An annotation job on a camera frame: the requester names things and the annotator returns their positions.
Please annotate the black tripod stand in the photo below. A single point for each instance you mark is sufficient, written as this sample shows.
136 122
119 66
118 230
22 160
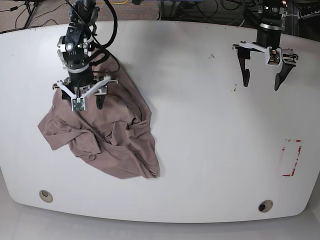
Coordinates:
30 7

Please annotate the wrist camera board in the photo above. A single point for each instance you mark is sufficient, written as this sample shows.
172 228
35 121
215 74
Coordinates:
78 104
273 57

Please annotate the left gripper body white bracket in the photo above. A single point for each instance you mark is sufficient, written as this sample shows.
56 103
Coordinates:
288 55

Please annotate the red tape marking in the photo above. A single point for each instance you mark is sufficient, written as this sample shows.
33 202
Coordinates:
289 157

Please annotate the mauve t-shirt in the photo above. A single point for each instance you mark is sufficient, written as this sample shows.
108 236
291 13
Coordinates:
116 139

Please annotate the left table grommet hole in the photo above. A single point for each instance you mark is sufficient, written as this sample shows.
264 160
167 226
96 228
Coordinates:
45 196

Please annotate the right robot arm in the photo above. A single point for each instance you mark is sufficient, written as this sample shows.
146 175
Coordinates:
80 51

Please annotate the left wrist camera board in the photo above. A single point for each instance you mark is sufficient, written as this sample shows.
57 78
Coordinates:
273 57

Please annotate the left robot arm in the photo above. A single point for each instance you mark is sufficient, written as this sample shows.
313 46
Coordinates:
269 23

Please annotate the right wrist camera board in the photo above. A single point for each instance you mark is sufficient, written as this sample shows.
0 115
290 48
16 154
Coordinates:
78 104

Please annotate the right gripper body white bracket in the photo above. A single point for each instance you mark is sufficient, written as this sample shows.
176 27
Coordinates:
99 86

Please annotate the table grommet hole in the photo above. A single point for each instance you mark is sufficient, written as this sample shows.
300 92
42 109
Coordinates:
265 206
45 196

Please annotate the white power strip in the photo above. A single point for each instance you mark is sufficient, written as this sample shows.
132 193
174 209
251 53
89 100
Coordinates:
307 13

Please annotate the right table grommet hole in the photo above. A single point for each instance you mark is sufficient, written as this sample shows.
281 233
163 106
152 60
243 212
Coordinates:
265 206

